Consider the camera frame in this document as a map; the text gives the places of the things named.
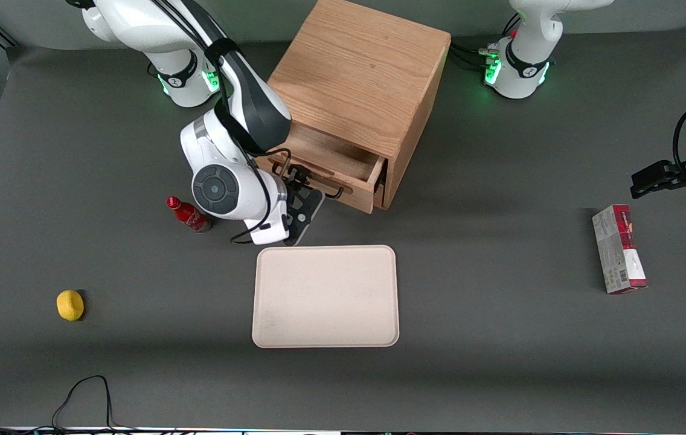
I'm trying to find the red plaid carton box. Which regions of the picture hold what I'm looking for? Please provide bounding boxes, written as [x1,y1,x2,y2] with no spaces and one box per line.
[592,204,649,295]

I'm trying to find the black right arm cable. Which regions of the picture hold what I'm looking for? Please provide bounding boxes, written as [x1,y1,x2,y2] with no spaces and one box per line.
[150,0,295,244]

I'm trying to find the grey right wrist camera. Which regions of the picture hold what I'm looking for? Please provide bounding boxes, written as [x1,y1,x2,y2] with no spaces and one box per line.
[243,204,289,245]

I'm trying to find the yellow lemon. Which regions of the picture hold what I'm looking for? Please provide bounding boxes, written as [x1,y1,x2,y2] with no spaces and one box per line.
[56,289,85,322]

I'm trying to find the beige rectangular tray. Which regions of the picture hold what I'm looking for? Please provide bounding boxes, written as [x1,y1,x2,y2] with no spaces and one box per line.
[252,245,400,349]

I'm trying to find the black base cables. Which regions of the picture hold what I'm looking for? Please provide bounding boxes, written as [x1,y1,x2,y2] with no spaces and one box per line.
[449,12,522,70]

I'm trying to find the black metal drawer handle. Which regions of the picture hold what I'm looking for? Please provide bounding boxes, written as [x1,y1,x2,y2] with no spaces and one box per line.
[271,160,347,200]

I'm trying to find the wooden drawer cabinet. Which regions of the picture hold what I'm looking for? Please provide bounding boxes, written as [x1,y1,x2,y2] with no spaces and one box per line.
[266,0,452,211]

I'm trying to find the red soda bottle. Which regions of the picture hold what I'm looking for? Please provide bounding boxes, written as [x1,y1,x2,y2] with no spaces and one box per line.
[166,196,212,234]

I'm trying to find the black floor cable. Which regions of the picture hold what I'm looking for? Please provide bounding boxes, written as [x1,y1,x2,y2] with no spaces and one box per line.
[0,375,156,435]

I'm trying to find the grey table mat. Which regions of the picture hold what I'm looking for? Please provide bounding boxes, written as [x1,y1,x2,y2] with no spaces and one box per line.
[0,21,686,431]

